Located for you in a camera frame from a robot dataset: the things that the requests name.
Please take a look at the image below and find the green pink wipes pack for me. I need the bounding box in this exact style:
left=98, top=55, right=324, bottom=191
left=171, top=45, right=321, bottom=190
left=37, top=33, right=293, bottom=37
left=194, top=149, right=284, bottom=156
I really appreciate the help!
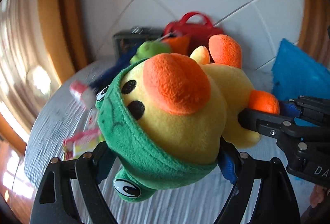
left=63, top=128, right=105, bottom=161

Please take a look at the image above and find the red toy suitcase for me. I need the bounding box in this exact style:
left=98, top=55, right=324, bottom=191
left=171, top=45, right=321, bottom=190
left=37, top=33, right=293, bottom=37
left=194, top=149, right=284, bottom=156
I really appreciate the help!
left=163, top=11, right=224, bottom=55

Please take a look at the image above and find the yellow duck plush green hood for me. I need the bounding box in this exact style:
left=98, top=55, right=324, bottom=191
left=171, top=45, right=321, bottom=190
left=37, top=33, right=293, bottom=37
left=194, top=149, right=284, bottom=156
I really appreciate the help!
left=96, top=34, right=280, bottom=202

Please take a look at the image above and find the wooden door frame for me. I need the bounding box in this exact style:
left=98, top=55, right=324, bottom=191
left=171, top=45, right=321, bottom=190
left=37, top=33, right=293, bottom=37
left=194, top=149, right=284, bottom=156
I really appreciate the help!
left=38, top=0, right=90, bottom=83

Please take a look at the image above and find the blue fluffy duster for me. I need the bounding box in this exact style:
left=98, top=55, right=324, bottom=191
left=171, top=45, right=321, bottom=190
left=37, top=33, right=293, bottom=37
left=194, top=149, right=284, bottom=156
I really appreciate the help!
left=89, top=50, right=137, bottom=92

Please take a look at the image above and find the pink white tissue pack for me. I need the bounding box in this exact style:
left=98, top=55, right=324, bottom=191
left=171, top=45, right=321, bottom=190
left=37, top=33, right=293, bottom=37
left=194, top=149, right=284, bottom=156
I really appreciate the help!
left=69, top=81, right=96, bottom=109

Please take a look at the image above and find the dark metal tin box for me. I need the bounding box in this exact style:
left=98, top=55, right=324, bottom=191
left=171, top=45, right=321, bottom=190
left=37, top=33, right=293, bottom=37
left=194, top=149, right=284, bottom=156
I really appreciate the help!
left=112, top=26, right=163, bottom=58

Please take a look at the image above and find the person right hand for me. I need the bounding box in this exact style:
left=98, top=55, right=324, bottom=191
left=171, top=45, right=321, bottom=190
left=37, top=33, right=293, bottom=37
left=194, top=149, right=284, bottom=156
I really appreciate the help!
left=309, top=185, right=329, bottom=208

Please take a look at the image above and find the green frog plush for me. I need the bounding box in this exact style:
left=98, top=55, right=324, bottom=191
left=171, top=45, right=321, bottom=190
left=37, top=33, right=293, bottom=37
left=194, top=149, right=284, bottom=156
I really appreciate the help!
left=129, top=40, right=171, bottom=64

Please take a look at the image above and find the orange plush piece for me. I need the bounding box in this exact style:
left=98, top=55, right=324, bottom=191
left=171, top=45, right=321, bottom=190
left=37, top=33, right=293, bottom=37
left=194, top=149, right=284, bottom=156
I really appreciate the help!
left=162, top=35, right=190, bottom=55

